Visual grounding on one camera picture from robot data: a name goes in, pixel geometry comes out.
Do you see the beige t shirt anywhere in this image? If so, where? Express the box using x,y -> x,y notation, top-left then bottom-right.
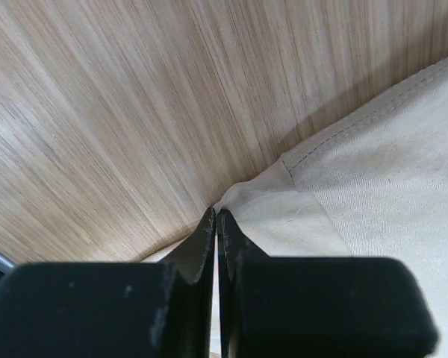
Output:
141,51 -> 448,358

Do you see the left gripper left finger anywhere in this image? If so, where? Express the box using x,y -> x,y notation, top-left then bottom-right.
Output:
0,209 -> 215,357

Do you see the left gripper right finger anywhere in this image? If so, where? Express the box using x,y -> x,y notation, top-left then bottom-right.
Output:
217,210 -> 439,357

